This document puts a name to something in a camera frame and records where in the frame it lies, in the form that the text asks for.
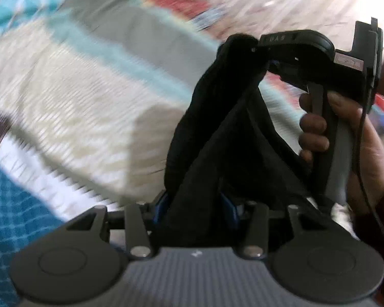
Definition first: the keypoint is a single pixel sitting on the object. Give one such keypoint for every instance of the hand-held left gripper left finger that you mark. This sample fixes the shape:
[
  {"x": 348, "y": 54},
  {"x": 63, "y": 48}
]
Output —
[{"x": 137, "y": 227}]

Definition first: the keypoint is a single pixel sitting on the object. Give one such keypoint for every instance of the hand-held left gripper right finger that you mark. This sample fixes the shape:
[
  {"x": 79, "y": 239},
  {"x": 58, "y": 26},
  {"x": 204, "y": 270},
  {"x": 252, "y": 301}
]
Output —
[{"x": 257, "y": 227}]

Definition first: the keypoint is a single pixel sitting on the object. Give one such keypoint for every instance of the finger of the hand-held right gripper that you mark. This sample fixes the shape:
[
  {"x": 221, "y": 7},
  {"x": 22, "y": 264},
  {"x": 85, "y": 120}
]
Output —
[
  {"x": 289, "y": 75},
  {"x": 294, "y": 43}
]

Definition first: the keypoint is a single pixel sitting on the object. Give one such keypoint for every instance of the black pants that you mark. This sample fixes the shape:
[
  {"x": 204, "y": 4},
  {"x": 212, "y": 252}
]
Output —
[{"x": 217, "y": 153}]

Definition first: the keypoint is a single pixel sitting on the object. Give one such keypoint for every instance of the person's right forearm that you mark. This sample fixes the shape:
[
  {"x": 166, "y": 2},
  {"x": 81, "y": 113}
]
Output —
[{"x": 382, "y": 230}]

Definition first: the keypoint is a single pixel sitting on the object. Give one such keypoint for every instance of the person's right hand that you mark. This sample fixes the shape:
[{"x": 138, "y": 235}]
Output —
[{"x": 368, "y": 153}]

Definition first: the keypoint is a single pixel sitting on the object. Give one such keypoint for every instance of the striped patterned blanket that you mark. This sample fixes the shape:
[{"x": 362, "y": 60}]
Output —
[{"x": 92, "y": 102}]

